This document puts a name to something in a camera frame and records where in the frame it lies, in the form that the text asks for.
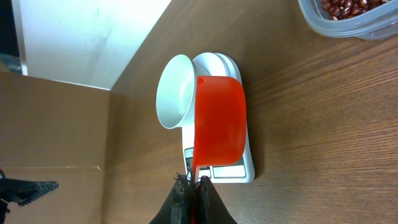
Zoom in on red measuring scoop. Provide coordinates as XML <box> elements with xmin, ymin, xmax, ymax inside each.
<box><xmin>191</xmin><ymin>76</ymin><xmax>246</xmax><ymax>184</ymax></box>

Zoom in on white digital kitchen scale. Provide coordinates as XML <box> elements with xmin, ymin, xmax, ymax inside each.
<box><xmin>182</xmin><ymin>52</ymin><xmax>255</xmax><ymax>183</ymax></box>

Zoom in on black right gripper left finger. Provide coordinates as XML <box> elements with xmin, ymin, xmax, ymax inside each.
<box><xmin>150</xmin><ymin>173</ymin><xmax>194</xmax><ymax>224</ymax></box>

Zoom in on clear plastic bean container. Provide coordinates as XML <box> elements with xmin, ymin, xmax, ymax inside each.
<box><xmin>298</xmin><ymin>0</ymin><xmax>397</xmax><ymax>40</ymax></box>

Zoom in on red adzuki beans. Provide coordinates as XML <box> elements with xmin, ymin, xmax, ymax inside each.
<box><xmin>318</xmin><ymin>0</ymin><xmax>391</xmax><ymax>21</ymax></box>

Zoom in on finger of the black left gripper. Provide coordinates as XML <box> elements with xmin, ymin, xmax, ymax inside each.
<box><xmin>1</xmin><ymin>170</ymin><xmax>59</xmax><ymax>207</ymax></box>

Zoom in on white bowl on scale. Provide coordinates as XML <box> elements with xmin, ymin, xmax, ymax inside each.
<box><xmin>156</xmin><ymin>54</ymin><xmax>209</xmax><ymax>129</ymax></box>

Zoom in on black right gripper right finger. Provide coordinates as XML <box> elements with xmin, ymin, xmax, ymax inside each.
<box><xmin>194</xmin><ymin>176</ymin><xmax>237</xmax><ymax>224</ymax></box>

